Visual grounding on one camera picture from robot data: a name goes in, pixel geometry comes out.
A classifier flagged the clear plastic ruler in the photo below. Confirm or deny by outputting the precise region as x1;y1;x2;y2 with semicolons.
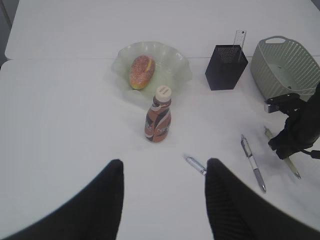
233;30;247;62

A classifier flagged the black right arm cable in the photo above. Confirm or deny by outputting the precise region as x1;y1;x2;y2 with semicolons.
299;147;320;161

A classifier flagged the black mesh pen holder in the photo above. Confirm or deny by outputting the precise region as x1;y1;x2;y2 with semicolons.
205;45;248;91

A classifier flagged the sugared bread roll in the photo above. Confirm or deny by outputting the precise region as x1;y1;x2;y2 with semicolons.
129;55;156;90

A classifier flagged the green wavy glass plate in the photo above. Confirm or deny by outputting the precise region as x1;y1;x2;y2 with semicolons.
112;41;193;108

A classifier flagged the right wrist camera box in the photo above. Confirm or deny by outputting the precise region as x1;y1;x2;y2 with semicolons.
264;93;304;116

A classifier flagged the brown Nescafe coffee bottle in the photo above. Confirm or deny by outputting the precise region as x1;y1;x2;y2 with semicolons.
144;85;172;143

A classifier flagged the blue grey ballpoint pen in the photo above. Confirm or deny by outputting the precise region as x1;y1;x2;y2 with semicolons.
183;154;207;176

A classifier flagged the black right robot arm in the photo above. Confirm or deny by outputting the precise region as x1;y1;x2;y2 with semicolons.
268;85;320;160

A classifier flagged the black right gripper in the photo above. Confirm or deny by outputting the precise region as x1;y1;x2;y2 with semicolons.
268;109;320;160

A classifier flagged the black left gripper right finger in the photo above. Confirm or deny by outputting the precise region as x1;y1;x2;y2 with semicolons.
205;158;320;240

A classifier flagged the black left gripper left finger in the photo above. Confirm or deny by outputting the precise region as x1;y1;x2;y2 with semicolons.
6;159;124;240

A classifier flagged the green plastic woven basket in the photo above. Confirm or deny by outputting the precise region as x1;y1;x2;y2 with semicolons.
250;36;320;101

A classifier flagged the olive green ballpoint pen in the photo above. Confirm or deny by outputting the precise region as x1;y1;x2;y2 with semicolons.
264;126;301;180

